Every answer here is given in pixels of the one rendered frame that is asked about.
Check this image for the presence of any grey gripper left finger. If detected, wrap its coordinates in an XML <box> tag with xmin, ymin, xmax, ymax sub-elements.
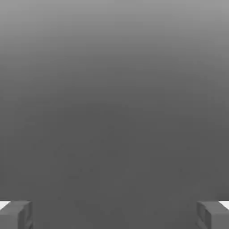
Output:
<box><xmin>0</xmin><ymin>200</ymin><xmax>34</xmax><ymax>229</ymax></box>

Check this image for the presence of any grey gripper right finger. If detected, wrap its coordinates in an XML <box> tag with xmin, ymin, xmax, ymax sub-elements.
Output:
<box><xmin>196</xmin><ymin>200</ymin><xmax>229</xmax><ymax>229</ymax></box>

